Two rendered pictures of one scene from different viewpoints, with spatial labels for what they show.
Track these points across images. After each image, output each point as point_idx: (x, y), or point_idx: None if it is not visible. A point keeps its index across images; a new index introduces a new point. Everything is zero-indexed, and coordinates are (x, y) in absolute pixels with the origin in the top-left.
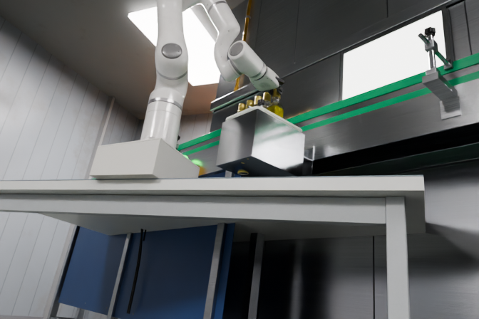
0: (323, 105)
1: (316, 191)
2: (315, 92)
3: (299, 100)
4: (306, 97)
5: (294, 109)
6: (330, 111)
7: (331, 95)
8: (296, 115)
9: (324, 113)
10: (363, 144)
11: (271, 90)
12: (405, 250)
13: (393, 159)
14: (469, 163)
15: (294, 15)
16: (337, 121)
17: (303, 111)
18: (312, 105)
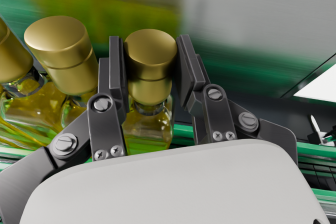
0: (279, 50)
1: None
2: None
3: None
4: None
5: (167, 9)
6: (334, 200)
7: (325, 32)
8: (173, 36)
9: (319, 198)
10: (328, 217)
11: (125, 72)
12: None
13: (302, 132)
14: None
15: None
16: (331, 215)
17: (202, 35)
18: (243, 33)
